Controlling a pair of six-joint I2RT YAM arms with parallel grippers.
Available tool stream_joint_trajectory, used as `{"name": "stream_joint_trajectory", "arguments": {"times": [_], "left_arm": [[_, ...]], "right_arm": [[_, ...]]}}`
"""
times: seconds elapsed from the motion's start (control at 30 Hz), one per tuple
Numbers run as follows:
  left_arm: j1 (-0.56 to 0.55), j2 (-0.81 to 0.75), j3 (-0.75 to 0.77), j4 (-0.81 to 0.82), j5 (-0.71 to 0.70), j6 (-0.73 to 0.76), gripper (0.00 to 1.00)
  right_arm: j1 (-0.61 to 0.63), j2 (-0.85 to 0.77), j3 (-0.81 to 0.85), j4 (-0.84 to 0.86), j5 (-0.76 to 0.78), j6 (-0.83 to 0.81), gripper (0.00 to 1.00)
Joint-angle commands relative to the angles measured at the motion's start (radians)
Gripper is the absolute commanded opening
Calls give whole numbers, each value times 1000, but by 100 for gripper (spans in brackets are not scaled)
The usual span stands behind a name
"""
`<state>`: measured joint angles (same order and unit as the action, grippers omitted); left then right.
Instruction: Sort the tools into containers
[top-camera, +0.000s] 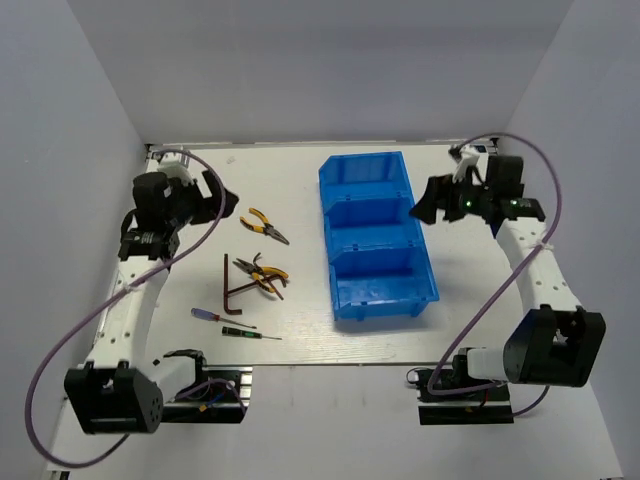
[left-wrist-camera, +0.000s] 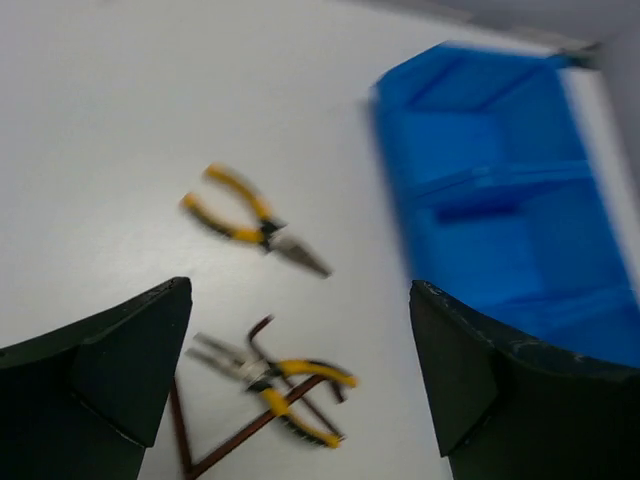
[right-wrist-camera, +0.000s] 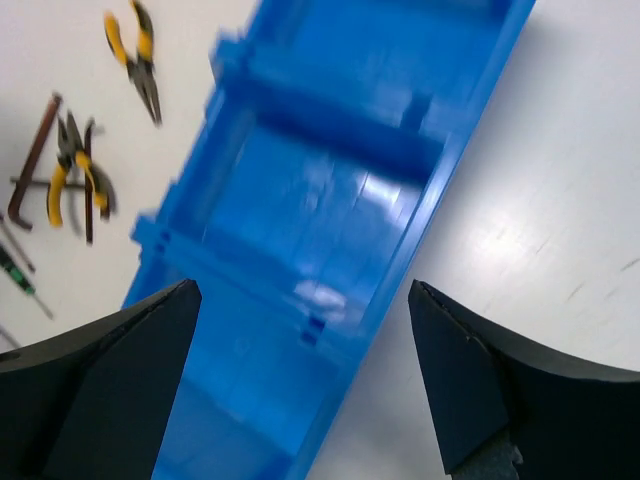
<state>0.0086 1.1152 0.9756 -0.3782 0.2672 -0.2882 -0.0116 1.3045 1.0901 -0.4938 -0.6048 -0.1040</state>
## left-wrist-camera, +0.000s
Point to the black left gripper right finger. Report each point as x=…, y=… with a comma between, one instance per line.
x=507, y=405

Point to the large brown hex key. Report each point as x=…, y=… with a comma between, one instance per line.
x=194, y=469

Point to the blue plastic three-compartment bin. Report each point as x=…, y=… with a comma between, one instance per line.
x=496, y=199

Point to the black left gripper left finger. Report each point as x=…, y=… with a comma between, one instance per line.
x=86, y=401

